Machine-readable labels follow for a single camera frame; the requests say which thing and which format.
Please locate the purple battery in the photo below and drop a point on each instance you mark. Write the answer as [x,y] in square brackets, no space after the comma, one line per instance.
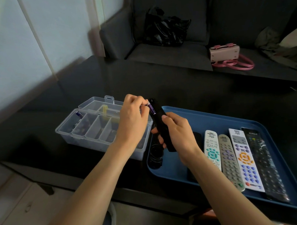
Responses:
[151,109]
[79,114]

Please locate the cream cushion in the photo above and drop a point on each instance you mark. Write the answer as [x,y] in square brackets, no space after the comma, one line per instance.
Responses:
[291,38]

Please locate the plain black remote control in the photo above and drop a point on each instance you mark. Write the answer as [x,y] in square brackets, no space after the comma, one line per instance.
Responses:
[198,138]

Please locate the white drawer cabinet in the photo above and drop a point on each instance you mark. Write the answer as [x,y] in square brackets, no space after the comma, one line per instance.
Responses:
[23,205]

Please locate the clear plastic organizer box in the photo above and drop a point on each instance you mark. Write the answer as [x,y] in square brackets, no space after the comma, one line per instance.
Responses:
[90,130]

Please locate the blue plastic tray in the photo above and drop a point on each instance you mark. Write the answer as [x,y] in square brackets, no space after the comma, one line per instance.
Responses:
[236,117]

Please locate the black coiled bands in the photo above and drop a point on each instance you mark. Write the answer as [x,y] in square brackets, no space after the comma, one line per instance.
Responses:
[156,155]

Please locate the white remote with teal buttons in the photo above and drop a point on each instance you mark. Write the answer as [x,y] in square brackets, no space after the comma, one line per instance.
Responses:
[212,147]

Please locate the grey crumpled cloth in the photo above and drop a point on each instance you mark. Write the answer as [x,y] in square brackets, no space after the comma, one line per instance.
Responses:
[272,43]

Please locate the slim black remote control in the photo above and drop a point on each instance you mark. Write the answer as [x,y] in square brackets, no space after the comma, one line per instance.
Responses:
[159,124]

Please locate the pink handbag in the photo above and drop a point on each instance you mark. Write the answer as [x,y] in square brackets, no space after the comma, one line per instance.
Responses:
[225,53]

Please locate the grey remote control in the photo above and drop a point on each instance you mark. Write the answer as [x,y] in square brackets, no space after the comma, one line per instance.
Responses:
[229,161]

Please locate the white remote with orange buttons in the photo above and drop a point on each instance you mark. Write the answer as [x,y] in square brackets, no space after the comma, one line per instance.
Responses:
[246,161]

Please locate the black plastic bag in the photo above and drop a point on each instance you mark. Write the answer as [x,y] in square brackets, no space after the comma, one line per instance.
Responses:
[165,28]

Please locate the person's right forearm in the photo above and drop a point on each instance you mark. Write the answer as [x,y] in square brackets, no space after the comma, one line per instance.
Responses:
[221,193]

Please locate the person's right hand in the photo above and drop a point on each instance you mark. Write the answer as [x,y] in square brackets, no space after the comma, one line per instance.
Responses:
[182,136]

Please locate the person's right thumb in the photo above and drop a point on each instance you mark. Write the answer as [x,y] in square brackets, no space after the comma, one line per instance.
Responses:
[169,119]

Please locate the person's left forearm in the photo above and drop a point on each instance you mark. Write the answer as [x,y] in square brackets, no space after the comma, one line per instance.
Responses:
[93,190]

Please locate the person's left fingers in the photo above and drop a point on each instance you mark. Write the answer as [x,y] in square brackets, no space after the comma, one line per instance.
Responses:
[136,100]

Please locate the black remote in plastic wrap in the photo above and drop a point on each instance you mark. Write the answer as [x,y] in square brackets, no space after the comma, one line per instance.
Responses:
[264,165]

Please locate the person's left hand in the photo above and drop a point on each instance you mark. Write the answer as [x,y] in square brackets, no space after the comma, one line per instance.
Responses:
[130,121]

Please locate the dark grey sofa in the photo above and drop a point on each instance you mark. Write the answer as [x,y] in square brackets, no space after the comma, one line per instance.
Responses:
[185,54]

